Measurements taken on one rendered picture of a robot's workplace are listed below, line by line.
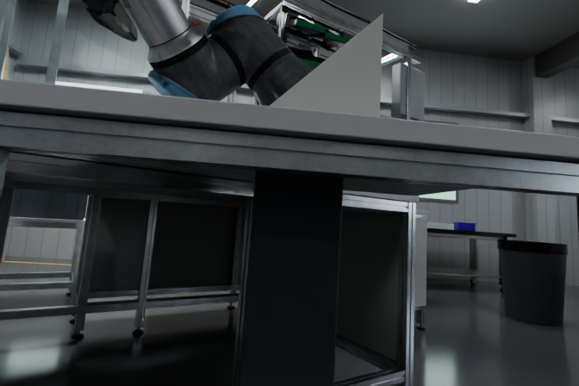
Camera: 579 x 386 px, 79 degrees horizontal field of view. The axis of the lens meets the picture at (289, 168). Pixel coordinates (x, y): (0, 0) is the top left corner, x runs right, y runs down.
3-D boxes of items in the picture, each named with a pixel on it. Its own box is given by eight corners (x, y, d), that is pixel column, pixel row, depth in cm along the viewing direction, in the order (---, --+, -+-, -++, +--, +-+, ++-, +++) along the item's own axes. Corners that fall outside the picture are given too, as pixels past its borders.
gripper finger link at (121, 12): (149, 38, 95) (124, 9, 93) (145, 31, 89) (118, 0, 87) (140, 45, 94) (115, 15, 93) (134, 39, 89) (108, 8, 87)
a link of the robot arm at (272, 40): (296, 37, 70) (252, -14, 70) (245, 72, 66) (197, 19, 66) (283, 67, 82) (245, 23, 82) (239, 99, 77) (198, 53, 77)
